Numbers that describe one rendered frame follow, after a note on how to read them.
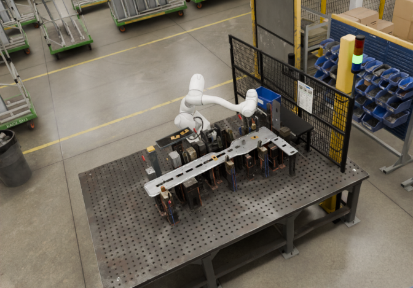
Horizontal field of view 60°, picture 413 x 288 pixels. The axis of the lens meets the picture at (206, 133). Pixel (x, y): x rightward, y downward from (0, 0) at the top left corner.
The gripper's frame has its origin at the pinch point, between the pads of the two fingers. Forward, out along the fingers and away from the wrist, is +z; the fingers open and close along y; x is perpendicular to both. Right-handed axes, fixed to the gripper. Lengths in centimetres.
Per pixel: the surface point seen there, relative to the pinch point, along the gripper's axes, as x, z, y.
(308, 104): 54, -11, 15
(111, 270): -170, 45, 35
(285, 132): 25.0, 8.6, 16.7
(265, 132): 13.9, 14.1, -0.3
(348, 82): 61, -48, 53
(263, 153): -7.1, 12.7, 24.7
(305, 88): 54, -26, 10
